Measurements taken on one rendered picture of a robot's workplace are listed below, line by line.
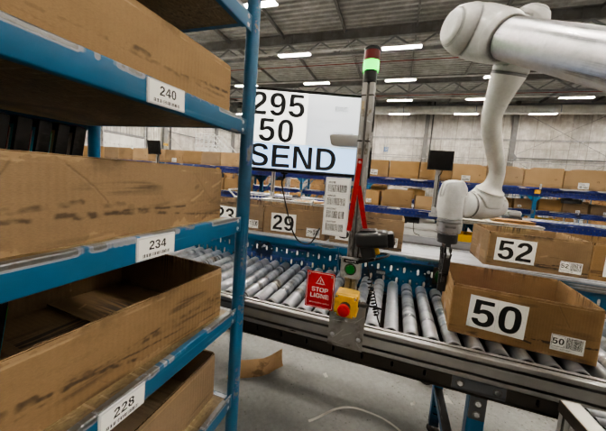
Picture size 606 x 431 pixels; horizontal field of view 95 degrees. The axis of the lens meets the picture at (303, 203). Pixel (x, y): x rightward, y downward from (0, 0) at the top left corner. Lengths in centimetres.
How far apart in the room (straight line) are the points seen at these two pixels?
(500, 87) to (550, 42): 32
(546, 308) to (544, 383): 21
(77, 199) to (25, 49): 15
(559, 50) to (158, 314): 90
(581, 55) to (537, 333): 78
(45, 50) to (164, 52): 18
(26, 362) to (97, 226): 15
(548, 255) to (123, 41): 166
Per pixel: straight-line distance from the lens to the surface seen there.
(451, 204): 120
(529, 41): 88
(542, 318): 118
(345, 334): 106
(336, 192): 94
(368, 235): 88
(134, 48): 46
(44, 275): 36
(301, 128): 105
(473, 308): 113
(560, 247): 169
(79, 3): 43
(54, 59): 36
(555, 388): 116
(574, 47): 81
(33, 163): 38
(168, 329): 54
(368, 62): 100
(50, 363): 44
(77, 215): 40
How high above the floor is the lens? 123
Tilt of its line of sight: 5 degrees down
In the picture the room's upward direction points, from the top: 4 degrees clockwise
